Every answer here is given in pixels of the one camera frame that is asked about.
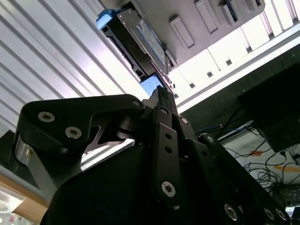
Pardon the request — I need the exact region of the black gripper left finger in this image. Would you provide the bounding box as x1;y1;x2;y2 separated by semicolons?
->
13;85;183;211

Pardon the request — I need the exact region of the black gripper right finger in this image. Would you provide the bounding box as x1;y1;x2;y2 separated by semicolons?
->
167;92;293;225

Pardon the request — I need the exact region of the hard disk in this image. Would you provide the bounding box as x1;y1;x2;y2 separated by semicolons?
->
96;8;176;98

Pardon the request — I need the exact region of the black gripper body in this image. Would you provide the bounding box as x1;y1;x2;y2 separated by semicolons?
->
41;145;225;225

